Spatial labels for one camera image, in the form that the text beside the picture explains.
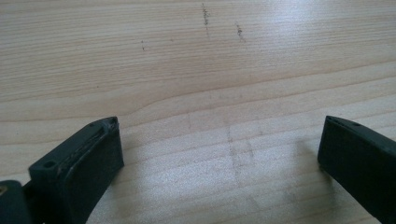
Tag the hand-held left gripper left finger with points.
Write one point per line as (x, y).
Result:
(79, 169)

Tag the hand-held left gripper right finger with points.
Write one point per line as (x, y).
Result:
(358, 155)

